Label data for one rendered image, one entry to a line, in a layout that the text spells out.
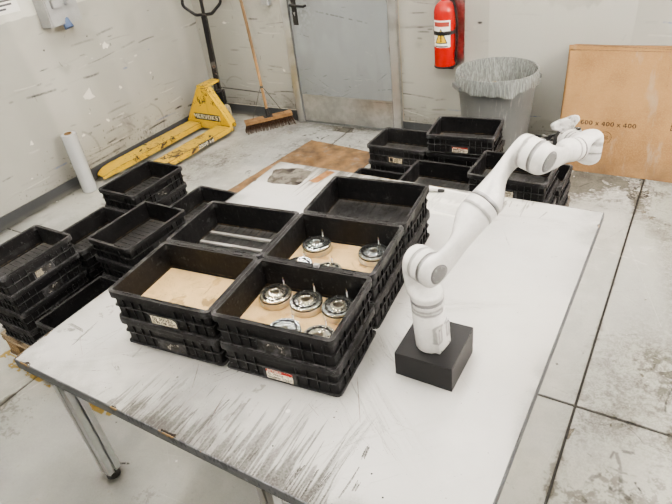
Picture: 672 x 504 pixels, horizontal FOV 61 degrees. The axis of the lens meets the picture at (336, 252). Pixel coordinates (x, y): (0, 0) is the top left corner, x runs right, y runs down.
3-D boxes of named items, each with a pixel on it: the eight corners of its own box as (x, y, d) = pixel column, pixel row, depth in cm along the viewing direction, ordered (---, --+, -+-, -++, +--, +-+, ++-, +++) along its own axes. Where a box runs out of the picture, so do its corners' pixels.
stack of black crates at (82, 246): (121, 253, 352) (103, 205, 333) (156, 264, 338) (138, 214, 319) (68, 291, 325) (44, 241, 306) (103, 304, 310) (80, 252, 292)
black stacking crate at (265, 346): (375, 307, 179) (372, 278, 172) (337, 374, 157) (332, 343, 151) (266, 286, 194) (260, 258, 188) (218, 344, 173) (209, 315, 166)
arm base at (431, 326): (453, 337, 166) (450, 293, 156) (436, 358, 161) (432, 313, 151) (426, 326, 171) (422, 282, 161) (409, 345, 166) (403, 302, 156)
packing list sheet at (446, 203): (492, 195, 249) (492, 194, 249) (474, 222, 233) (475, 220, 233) (422, 184, 265) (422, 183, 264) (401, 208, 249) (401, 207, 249)
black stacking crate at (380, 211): (430, 212, 223) (429, 186, 216) (406, 254, 201) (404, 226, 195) (338, 201, 238) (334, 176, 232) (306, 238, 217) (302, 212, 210)
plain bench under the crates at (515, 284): (582, 341, 267) (604, 212, 229) (461, 709, 158) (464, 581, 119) (299, 267, 343) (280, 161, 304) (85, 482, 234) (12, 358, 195)
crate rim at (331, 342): (374, 282, 173) (373, 276, 172) (333, 349, 152) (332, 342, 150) (261, 263, 189) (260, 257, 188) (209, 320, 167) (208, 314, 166)
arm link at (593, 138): (609, 129, 171) (587, 132, 162) (604, 159, 174) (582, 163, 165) (587, 127, 176) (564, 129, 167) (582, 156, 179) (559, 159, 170)
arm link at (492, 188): (524, 123, 153) (462, 190, 150) (554, 136, 148) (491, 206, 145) (528, 145, 161) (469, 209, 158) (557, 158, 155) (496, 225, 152)
